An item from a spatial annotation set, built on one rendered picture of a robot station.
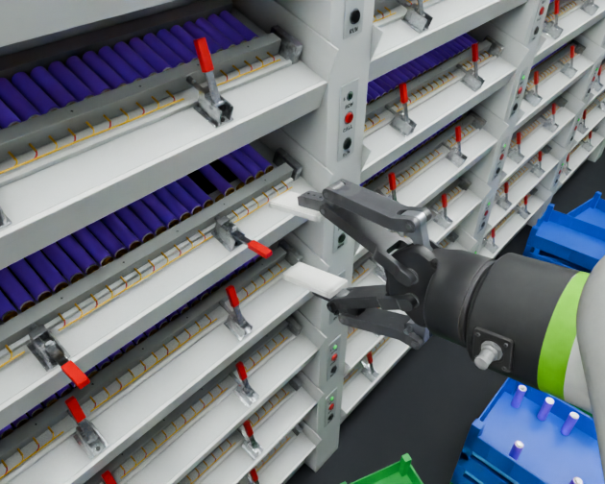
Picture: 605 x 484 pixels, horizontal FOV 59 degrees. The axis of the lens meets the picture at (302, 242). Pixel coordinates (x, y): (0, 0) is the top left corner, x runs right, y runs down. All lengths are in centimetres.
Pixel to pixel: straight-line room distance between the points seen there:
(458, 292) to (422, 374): 132
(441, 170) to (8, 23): 99
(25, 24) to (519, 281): 42
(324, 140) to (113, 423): 50
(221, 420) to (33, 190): 59
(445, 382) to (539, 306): 135
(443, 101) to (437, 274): 76
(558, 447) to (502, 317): 92
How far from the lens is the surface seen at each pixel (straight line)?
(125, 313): 68
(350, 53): 78
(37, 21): 50
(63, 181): 57
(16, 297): 68
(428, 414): 166
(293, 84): 73
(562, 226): 232
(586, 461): 131
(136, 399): 82
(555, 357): 39
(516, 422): 131
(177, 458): 98
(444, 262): 44
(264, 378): 105
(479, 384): 176
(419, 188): 121
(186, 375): 84
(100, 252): 70
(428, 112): 110
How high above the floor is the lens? 137
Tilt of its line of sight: 40 degrees down
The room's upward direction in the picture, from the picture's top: straight up
